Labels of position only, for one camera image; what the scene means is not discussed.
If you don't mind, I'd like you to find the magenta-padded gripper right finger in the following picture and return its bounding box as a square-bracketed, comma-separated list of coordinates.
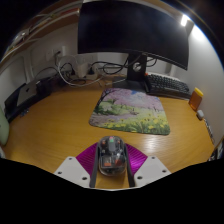
[123, 142, 172, 188]

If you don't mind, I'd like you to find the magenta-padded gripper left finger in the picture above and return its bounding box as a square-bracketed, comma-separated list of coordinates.
[54, 142, 100, 189]

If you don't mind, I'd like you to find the transparent computer mouse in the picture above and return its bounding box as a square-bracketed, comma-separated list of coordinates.
[97, 135, 128, 177]

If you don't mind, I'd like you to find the landscape print mouse pad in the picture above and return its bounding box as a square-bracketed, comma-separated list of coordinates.
[88, 87, 171, 136]

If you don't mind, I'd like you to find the wooden cubby shelf unit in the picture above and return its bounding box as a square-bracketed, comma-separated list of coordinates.
[208, 138, 224, 163]

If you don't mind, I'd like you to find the dark pen-shaped gadget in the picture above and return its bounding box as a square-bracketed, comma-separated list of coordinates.
[203, 117, 216, 145]

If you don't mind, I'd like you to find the small grey case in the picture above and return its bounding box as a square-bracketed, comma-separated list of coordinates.
[196, 109, 205, 121]

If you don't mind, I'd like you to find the pale green jug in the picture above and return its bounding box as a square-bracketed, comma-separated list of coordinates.
[0, 105, 10, 147]

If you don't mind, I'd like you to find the orange bottle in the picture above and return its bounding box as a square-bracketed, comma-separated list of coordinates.
[188, 87, 204, 112]

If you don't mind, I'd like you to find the black keyboard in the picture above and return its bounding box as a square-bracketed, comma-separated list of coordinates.
[145, 73, 192, 100]

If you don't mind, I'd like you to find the black desk stand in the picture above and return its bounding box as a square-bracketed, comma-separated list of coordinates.
[3, 77, 54, 123]

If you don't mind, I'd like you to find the silver mini computer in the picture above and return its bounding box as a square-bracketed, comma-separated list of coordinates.
[16, 79, 38, 107]

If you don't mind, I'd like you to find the white power strip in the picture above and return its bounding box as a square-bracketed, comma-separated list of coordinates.
[74, 62, 101, 81]

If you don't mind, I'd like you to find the black computer monitor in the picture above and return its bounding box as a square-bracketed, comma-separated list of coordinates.
[77, 0, 190, 91]

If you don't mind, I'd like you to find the white wall socket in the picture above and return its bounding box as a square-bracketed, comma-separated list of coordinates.
[46, 46, 68, 61]

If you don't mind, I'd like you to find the wooden wall shelf unit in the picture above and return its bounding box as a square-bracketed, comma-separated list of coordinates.
[1, 0, 83, 64]

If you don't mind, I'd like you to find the white wall light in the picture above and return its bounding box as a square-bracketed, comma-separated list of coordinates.
[180, 14, 189, 28]

